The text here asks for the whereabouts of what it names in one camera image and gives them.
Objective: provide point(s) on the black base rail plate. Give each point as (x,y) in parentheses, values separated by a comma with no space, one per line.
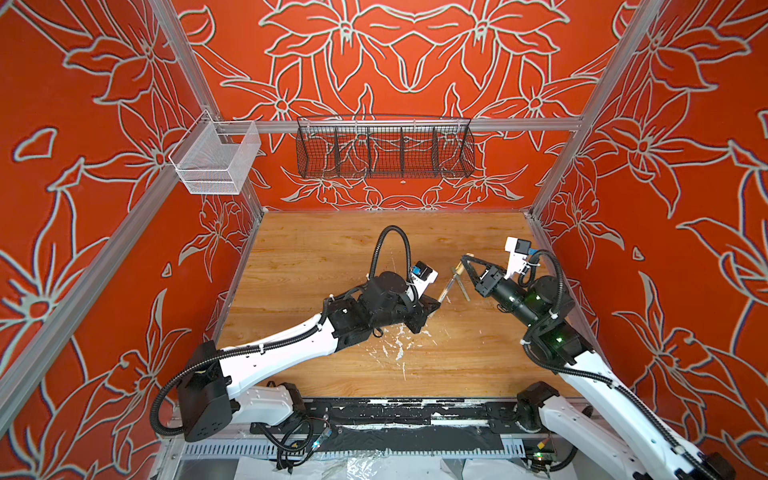
(499,415)

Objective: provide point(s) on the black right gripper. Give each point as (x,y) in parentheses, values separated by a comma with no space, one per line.
(492,277)

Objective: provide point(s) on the white cable duct strip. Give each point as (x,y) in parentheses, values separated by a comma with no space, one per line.
(504,448)

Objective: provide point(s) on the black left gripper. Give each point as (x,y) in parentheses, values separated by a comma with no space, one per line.
(420,311)

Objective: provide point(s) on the clear mesh bin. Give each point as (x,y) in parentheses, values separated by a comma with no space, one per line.
(216,157)

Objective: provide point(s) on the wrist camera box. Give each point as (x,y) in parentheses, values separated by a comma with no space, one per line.
(519,251)
(421,276)

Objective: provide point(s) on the black wire basket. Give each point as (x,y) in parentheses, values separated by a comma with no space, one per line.
(360,147)

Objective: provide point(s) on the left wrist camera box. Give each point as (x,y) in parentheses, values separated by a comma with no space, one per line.
(421,276)

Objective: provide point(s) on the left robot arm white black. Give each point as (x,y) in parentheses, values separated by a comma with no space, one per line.
(220,386)

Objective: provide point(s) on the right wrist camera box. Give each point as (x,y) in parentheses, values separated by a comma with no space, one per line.
(519,251)

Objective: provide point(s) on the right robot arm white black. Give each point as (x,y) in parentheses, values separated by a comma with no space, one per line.
(636,443)

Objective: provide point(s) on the beige pen cap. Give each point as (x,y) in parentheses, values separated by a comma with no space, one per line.
(461,267)

